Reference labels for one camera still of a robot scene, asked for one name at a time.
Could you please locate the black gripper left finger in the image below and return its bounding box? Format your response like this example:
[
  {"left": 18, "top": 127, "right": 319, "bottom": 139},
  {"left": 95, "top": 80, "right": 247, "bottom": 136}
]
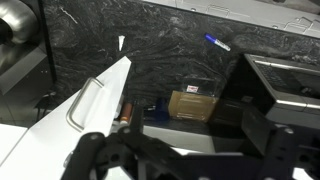
[{"left": 119, "top": 105, "right": 153, "bottom": 148}]

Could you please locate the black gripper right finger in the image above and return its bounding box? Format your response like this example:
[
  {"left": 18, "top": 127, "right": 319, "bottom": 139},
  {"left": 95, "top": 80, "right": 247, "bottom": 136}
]
[{"left": 241, "top": 106, "right": 300, "bottom": 171}]

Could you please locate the brushed metal door handle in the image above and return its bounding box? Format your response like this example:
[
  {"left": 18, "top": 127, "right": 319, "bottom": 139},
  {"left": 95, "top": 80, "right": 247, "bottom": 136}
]
[{"left": 65, "top": 77, "right": 105, "bottom": 133}]

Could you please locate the white cabinet door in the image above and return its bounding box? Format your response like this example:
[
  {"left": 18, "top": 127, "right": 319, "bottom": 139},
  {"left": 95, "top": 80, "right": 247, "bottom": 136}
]
[
  {"left": 0, "top": 123, "right": 28, "bottom": 165},
  {"left": 0, "top": 55, "right": 133, "bottom": 180}
]

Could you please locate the round metal door lock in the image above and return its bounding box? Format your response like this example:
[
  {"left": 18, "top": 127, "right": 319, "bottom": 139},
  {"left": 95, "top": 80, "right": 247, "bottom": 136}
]
[{"left": 63, "top": 151, "right": 74, "bottom": 169}]

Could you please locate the dark blue cup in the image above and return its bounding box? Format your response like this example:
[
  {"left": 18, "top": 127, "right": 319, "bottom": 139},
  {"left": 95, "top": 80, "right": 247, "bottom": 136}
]
[{"left": 154, "top": 97, "right": 170, "bottom": 122}]

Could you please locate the black silver toaster oven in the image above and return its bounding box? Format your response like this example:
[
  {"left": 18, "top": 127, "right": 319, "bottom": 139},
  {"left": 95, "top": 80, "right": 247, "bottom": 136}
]
[{"left": 219, "top": 53, "right": 320, "bottom": 131}]

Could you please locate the brown cardboard box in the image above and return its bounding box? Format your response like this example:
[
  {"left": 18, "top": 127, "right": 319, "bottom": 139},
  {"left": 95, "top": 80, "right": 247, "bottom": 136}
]
[{"left": 167, "top": 89, "right": 220, "bottom": 124}]

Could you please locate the clear plastic container red label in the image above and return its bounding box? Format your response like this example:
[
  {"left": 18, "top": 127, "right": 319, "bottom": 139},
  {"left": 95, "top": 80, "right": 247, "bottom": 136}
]
[{"left": 179, "top": 76, "right": 224, "bottom": 98}]

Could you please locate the white paper scrap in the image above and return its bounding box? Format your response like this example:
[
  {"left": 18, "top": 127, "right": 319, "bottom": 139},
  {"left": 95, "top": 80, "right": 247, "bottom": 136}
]
[{"left": 117, "top": 34, "right": 127, "bottom": 53}]

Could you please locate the blue white marker pen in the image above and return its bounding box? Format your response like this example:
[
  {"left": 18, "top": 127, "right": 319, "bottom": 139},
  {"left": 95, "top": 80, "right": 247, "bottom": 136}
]
[{"left": 203, "top": 33, "right": 232, "bottom": 52}]

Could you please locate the stainless steel appliance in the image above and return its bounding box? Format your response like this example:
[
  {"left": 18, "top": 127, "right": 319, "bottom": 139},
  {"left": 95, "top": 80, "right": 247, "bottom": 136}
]
[{"left": 0, "top": 0, "right": 57, "bottom": 126}]

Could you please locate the metal drawer handle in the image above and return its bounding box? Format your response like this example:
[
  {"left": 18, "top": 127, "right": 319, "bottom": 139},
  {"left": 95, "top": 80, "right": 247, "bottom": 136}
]
[
  {"left": 285, "top": 16, "right": 316, "bottom": 34},
  {"left": 205, "top": 3, "right": 232, "bottom": 18}
]

